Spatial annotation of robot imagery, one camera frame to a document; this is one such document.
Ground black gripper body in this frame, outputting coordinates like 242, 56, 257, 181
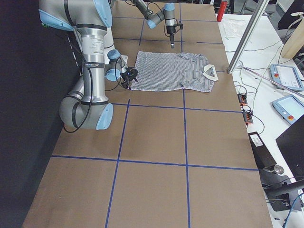
121, 71, 133, 82
165, 25, 176, 37

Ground striped polo shirt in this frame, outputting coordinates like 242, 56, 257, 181
131, 51, 218, 93

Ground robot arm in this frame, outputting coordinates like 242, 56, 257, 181
125, 0, 183, 48
39, 0, 138, 130

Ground red bottle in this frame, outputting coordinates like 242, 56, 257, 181
217, 0, 228, 22

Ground plastic bag on desk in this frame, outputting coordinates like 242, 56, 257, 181
219, 19, 248, 44

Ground orange connector block upper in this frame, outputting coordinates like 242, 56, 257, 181
237, 93, 247, 106

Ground orange connector block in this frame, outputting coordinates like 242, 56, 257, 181
243, 110, 253, 125
237, 93, 247, 106

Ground orange connector block lower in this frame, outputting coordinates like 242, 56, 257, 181
243, 110, 253, 125

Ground upper teach pendant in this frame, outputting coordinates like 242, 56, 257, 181
270, 64, 304, 92

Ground teach pendant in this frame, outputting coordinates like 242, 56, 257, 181
270, 64, 304, 92
271, 95, 304, 125

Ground wooden board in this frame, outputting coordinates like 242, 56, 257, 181
281, 12, 304, 59

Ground lower teach pendant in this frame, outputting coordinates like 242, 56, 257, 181
271, 95, 304, 125

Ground black box with label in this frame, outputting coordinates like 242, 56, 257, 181
248, 132, 277, 169

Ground black monitor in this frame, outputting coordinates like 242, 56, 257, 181
276, 116, 304, 176

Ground silver round knob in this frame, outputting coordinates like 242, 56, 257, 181
274, 164, 285, 175

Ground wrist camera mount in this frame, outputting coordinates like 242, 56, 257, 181
175, 21, 183, 30
126, 67, 138, 79

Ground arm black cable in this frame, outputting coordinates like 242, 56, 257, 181
63, 35, 126, 133

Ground aluminium frame post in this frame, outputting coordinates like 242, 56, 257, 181
228, 0, 269, 74

